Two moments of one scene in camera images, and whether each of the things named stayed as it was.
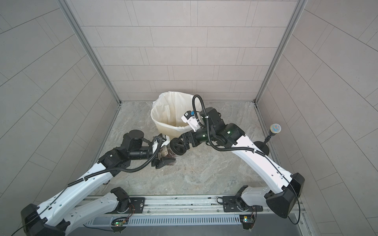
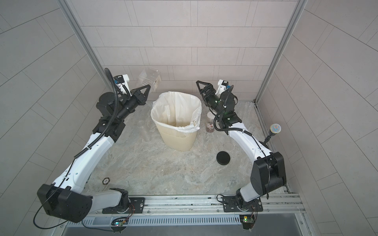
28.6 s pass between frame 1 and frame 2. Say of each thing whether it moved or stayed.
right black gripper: moved
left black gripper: moved
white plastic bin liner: stayed
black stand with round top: stayed
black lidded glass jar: moved
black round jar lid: moved
